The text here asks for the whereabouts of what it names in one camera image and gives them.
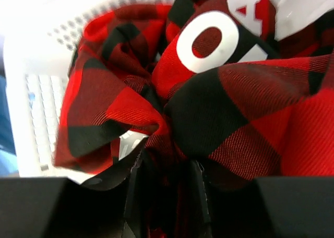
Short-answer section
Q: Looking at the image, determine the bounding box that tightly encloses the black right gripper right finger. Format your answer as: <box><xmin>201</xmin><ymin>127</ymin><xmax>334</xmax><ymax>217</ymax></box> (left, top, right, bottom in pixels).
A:
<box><xmin>190</xmin><ymin>160</ymin><xmax>333</xmax><ymax>237</ymax></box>

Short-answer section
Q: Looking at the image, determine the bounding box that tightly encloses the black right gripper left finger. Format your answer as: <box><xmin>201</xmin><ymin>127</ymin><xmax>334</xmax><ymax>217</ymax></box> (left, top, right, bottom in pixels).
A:
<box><xmin>1</xmin><ymin>151</ymin><xmax>146</xmax><ymax>237</ymax></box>

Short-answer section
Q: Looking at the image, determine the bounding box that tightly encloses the red black plaid shirt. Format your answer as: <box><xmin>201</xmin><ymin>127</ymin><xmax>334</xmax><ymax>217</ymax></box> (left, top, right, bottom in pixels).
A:
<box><xmin>54</xmin><ymin>0</ymin><xmax>333</xmax><ymax>237</ymax></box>

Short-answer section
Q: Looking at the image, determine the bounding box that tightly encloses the light blue shirt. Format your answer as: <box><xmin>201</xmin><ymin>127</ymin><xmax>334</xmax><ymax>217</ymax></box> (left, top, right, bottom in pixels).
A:
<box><xmin>1</xmin><ymin>76</ymin><xmax>18</xmax><ymax>176</ymax></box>

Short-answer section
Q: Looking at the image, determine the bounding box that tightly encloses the white plastic basket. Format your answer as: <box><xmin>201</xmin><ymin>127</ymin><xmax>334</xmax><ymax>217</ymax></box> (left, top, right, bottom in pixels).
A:
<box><xmin>4</xmin><ymin>0</ymin><xmax>333</xmax><ymax>182</ymax></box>

